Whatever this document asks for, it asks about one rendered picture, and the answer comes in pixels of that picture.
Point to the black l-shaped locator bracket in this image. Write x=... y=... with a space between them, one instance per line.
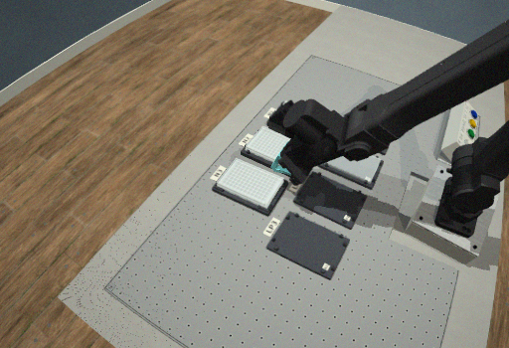
x=255 y=158

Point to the black l-shaped nest locator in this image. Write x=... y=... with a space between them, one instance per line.
x=251 y=205

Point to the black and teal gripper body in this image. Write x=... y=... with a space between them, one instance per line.
x=300 y=172

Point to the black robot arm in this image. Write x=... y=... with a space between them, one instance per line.
x=474 y=69

